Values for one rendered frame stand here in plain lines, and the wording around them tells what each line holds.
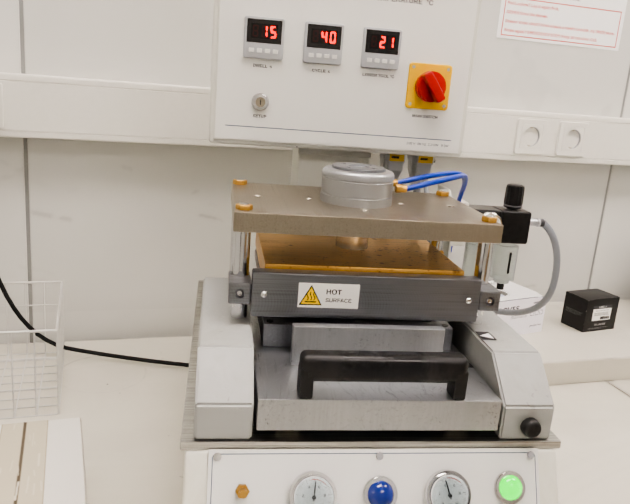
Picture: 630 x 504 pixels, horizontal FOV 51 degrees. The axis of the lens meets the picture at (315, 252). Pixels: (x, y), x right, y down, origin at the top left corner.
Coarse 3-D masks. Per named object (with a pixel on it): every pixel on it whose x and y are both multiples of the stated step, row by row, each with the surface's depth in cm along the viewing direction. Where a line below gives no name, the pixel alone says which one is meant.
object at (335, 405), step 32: (256, 320) 74; (256, 352) 66; (288, 352) 66; (256, 384) 59; (288, 384) 59; (320, 384) 60; (352, 384) 60; (384, 384) 61; (416, 384) 61; (480, 384) 63; (256, 416) 57; (288, 416) 57; (320, 416) 57; (352, 416) 58; (384, 416) 58; (416, 416) 59; (448, 416) 59; (480, 416) 60
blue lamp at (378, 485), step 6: (372, 486) 57; (378, 486) 57; (384, 486) 57; (390, 486) 58; (372, 492) 57; (378, 492) 57; (384, 492) 57; (390, 492) 57; (372, 498) 57; (378, 498) 57; (384, 498) 57; (390, 498) 57
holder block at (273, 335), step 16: (272, 320) 67; (288, 320) 68; (304, 320) 68; (320, 320) 69; (336, 320) 69; (352, 320) 69; (368, 320) 70; (384, 320) 70; (400, 320) 75; (416, 320) 75; (272, 336) 67; (288, 336) 67; (448, 336) 70
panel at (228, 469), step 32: (416, 448) 59; (448, 448) 60; (480, 448) 60; (512, 448) 60; (224, 480) 56; (256, 480) 57; (288, 480) 57; (352, 480) 58; (384, 480) 58; (416, 480) 59; (480, 480) 60
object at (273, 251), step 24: (264, 240) 74; (288, 240) 75; (312, 240) 75; (336, 240) 74; (360, 240) 72; (384, 240) 78; (408, 240) 79; (264, 264) 65; (288, 264) 65; (312, 264) 66; (336, 264) 66; (360, 264) 67; (384, 264) 68; (408, 264) 68; (432, 264) 69
